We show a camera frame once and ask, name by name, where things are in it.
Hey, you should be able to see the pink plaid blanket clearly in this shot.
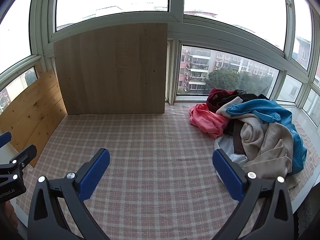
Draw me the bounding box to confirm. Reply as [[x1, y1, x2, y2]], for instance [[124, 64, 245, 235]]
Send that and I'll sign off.
[[15, 103, 320, 240]]

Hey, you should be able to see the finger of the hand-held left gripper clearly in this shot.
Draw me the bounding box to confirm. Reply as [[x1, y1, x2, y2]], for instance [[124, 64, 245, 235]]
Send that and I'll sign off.
[[0, 144, 38, 180], [0, 131, 12, 148]]

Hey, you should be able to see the cream knit sweater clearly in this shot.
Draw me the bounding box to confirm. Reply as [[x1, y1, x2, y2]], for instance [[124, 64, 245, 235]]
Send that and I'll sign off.
[[216, 102, 302, 189]]

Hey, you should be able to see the dark brown garment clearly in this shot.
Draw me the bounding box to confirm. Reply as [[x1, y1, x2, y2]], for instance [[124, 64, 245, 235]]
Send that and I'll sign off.
[[223, 118, 247, 156]]

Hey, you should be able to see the dark red garment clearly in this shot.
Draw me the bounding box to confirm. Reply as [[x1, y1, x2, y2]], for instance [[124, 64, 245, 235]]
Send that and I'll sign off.
[[206, 88, 238, 113]]

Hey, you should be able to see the pine plank panel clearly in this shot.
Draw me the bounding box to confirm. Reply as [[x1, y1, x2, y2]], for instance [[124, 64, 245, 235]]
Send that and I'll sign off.
[[0, 63, 68, 168]]

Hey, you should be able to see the light wooden board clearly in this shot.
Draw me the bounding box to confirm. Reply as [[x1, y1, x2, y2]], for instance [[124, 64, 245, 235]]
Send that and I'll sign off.
[[53, 23, 169, 116]]

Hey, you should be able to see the pink garment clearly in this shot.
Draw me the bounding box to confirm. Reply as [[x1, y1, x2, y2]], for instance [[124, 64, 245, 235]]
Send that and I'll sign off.
[[189, 103, 229, 139]]

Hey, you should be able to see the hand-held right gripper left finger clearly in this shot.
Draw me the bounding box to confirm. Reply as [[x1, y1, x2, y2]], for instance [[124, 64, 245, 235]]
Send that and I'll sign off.
[[27, 148, 118, 240]]

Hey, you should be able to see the white window frame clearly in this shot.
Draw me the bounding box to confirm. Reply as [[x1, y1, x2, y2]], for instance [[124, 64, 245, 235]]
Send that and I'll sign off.
[[0, 0, 320, 128]]

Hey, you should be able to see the white shirt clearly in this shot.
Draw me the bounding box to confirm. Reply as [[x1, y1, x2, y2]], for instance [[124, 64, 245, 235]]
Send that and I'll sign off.
[[214, 136, 248, 181]]

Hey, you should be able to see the blue garment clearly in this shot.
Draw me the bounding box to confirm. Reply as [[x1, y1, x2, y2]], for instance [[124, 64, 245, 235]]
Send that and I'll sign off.
[[226, 99, 308, 176]]

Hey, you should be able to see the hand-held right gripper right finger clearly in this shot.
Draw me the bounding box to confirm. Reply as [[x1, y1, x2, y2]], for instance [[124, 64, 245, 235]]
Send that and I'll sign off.
[[212, 148, 295, 240]]

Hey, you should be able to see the black garment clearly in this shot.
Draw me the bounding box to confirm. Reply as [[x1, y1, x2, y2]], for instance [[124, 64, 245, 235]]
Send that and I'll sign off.
[[217, 90, 270, 108]]

